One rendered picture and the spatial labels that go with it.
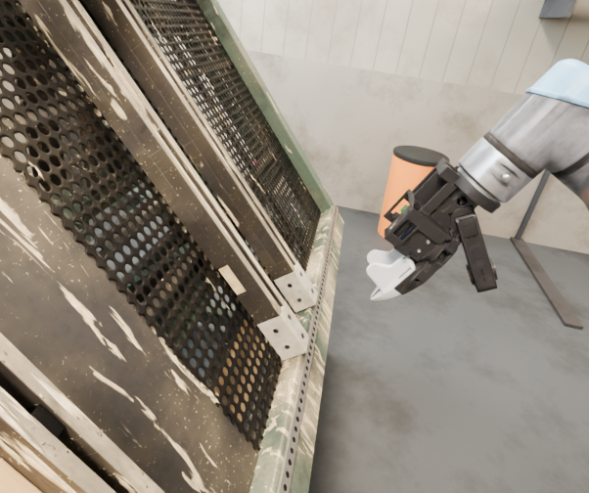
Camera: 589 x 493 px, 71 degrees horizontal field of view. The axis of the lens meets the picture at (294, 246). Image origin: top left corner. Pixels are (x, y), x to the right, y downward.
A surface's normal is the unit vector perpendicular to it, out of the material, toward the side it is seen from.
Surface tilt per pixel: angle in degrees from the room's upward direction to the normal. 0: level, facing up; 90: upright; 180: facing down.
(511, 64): 90
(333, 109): 90
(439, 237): 90
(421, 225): 90
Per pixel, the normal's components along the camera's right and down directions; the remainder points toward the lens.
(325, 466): 0.13, -0.86
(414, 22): -0.17, 0.47
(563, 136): -0.44, 0.46
